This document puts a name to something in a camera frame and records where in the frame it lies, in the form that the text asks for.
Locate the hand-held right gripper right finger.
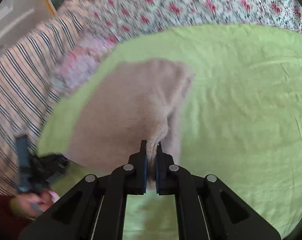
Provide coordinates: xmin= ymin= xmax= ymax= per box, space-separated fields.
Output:
xmin=155 ymin=141 xmax=282 ymax=240

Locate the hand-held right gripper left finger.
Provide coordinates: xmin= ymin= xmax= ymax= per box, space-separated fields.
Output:
xmin=18 ymin=140 xmax=148 ymax=240

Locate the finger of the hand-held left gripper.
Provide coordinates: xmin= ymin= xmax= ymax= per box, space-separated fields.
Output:
xmin=15 ymin=134 xmax=32 ymax=194

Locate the beige knitted sweater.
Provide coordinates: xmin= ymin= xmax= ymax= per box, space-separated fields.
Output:
xmin=64 ymin=58 xmax=195 ymax=188

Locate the person's left hand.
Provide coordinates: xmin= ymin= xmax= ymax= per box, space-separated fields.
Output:
xmin=10 ymin=189 xmax=60 ymax=221

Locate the plaid striped blanket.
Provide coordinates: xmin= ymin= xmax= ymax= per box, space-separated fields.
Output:
xmin=0 ymin=0 xmax=109 ymax=197

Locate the light green bed sheet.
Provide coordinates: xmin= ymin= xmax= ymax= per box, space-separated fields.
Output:
xmin=37 ymin=24 xmax=302 ymax=240

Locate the pastel floral cloth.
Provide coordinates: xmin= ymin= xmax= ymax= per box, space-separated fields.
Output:
xmin=49 ymin=34 xmax=116 ymax=98

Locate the floral rose quilt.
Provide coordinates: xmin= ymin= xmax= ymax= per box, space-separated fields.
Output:
xmin=89 ymin=0 xmax=302 ymax=45

